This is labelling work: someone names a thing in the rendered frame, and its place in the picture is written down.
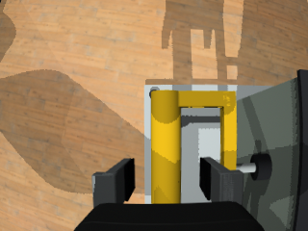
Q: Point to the grey metal base plate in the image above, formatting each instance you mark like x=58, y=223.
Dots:
x=200, y=131

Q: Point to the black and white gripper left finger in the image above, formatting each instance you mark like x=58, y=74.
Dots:
x=116, y=185

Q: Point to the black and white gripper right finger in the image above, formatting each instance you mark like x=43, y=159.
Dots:
x=218, y=183

